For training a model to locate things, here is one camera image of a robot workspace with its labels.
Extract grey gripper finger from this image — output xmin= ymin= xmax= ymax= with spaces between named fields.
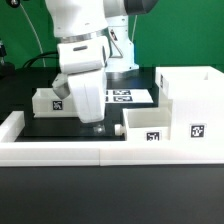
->
xmin=93 ymin=122 xmax=105 ymax=134

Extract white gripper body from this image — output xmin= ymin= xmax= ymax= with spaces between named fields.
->
xmin=68 ymin=69 xmax=107 ymax=123

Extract white front drawer tray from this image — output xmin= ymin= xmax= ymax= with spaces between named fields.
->
xmin=114 ymin=108 xmax=171 ymax=142

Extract white drawer tray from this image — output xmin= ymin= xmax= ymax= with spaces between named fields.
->
xmin=114 ymin=108 xmax=171 ymax=142
xmin=32 ymin=88 xmax=77 ymax=118

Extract white drawer cabinet box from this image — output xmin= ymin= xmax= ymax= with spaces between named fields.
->
xmin=155 ymin=66 xmax=224 ymax=142

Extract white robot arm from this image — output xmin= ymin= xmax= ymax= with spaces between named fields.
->
xmin=45 ymin=0 xmax=158 ymax=123

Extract white rear drawer tray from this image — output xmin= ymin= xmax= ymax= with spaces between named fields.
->
xmin=32 ymin=88 xmax=77 ymax=118

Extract white marker tag sheet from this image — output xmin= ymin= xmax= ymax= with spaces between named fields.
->
xmin=106 ymin=89 xmax=153 ymax=103

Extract black stand left edge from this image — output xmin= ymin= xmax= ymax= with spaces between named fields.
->
xmin=0 ymin=39 xmax=15 ymax=78

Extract black cables at base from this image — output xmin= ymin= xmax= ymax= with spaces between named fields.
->
xmin=21 ymin=49 xmax=61 ymax=69

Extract white U-shaped border frame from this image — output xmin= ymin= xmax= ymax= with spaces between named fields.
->
xmin=0 ymin=111 xmax=224 ymax=167

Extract thin white cable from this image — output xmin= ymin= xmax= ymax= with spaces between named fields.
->
xmin=19 ymin=3 xmax=47 ymax=68

